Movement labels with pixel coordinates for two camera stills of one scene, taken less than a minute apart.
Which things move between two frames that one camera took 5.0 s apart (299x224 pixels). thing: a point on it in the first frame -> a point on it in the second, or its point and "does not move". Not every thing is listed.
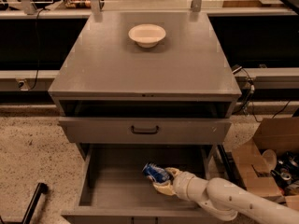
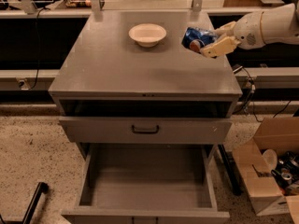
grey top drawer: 117,131 does not move
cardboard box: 272,133 does not move
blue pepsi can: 157,174 -> 195,38
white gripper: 180,182 -> 248,30
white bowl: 147,35 does not move
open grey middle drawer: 111,189 does not move
